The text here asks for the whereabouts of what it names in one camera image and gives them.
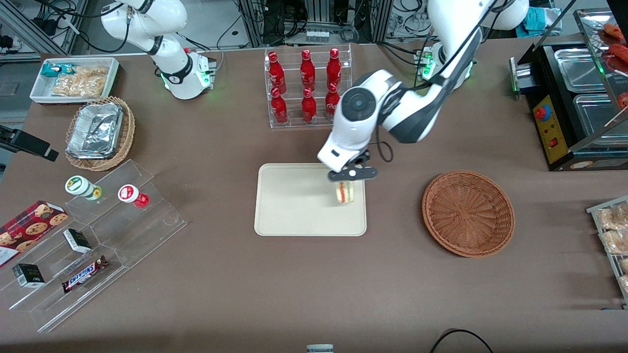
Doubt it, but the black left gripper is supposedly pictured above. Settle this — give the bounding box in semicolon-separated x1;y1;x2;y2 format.
335;149;372;187

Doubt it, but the triangle sandwich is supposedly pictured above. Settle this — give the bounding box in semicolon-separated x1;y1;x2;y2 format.
335;179;356;206

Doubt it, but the beige plastic tray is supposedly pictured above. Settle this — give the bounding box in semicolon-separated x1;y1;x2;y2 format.
254;163;367;237

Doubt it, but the brown wicker basket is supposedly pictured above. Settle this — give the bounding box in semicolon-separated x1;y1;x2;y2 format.
422;170;515;258

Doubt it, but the light wicker basket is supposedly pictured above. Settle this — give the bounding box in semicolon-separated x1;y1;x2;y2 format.
65;96;136;172

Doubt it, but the aluminium foil tray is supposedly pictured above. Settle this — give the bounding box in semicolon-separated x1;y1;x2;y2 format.
66;102;124;160

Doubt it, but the clear acrylic bottle rack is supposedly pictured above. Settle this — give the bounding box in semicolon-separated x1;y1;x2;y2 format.
264;44;353;129

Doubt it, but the red cola bottle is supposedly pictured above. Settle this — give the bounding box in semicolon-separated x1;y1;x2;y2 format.
325;83;342;122
301;87;317;124
300;49;316;94
270;87;288;126
327;48;342;91
267;51;287;94

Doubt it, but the clear acrylic stepped display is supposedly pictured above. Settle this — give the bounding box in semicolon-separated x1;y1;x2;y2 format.
0;159;188;333

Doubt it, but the black food warmer machine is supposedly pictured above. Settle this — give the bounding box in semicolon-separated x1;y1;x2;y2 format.
509;7;628;172

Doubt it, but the red lid white cup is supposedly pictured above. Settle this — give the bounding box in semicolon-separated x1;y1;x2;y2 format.
118;184;150;208

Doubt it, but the teal cloth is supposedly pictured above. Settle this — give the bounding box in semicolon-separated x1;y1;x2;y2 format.
515;7;560;38

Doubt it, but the steel food pan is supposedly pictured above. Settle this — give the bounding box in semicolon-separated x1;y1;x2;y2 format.
573;93;628;136
553;48;610;93

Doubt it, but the green lid white cup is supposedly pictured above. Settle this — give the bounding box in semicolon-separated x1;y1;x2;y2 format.
65;176;103;202

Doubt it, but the small black box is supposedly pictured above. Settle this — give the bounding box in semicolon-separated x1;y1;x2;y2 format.
12;263;46;288
63;228;93;254

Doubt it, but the snickers chocolate bar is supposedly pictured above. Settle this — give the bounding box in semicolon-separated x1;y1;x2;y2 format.
61;255;109;294

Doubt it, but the clear bag of crackers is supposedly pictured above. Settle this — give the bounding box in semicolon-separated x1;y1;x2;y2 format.
51;66;109;98

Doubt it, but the red sausage on skewer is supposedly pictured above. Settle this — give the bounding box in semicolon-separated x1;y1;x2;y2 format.
606;92;628;128

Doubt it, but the teal snack packet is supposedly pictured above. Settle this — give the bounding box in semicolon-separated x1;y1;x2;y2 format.
40;63;74;78

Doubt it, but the red cookie box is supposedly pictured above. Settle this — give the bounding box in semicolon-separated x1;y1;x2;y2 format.
0;200;69;269

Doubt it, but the white plastic bin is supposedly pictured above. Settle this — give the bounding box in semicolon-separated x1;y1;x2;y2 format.
29;57;120;105

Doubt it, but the black cable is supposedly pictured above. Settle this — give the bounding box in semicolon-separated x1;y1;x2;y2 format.
430;329;494;353

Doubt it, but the aluminium frame rack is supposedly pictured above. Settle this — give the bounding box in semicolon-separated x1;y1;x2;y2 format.
239;0;393;47

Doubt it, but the grey wire rack tray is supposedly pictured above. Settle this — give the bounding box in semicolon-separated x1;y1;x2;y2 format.
586;196;628;309

